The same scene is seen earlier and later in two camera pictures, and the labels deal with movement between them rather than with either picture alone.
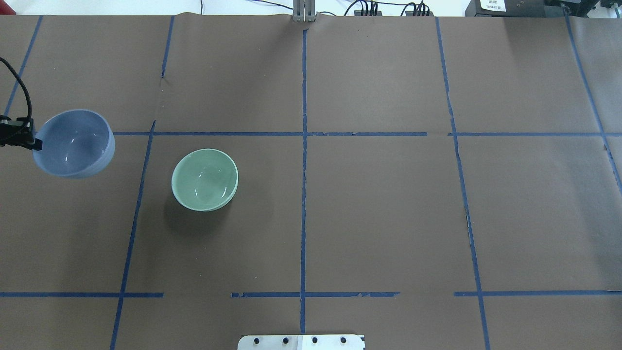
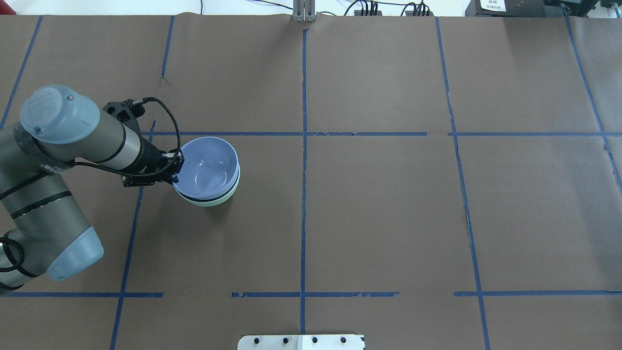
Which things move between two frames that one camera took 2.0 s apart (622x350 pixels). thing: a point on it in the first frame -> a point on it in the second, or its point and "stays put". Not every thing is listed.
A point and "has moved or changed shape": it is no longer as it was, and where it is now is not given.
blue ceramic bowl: [76, 144] has moved or changed shape
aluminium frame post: [303, 10] stays put
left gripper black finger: [19, 132] -> [152, 167]
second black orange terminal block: [419, 13] stays put
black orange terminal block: [358, 13] stays put
